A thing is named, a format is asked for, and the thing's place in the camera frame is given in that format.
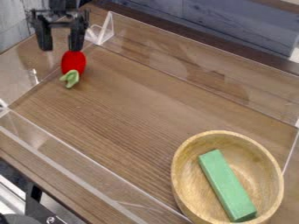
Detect green rectangular block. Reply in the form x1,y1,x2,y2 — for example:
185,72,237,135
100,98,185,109
197,150,257,222

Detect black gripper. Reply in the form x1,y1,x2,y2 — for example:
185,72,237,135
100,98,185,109
29,9,89,52

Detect red plush strawberry toy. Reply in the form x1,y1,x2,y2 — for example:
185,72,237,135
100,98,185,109
60,51,86,88

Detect clear acrylic corner bracket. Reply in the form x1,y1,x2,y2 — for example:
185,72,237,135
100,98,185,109
85,11,115,46

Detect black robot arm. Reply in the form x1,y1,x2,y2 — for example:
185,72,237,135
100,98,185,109
29,0,89,52

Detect wooden bowl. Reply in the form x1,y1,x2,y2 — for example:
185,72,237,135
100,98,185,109
171,130,284,224

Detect clear acrylic tray walls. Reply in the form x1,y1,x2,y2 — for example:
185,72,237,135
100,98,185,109
0,10,299,224

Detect black table frame mount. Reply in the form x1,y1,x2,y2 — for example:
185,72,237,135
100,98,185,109
0,183,80,224

